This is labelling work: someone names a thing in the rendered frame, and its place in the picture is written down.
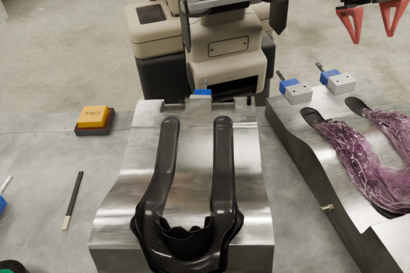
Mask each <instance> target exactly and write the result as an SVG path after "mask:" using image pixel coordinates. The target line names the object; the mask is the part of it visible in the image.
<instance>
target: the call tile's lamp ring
mask: <svg viewBox="0 0 410 273"><path fill-rule="evenodd" d="M108 109H109V110H110V111H109V114H108V117H107V119H106V123H105V125H104V127H83V128H78V124H76V127H75V128H74V130H100V129H107V125H108V123H109V119H110V116H111V114H112V110H113V108H108Z"/></svg>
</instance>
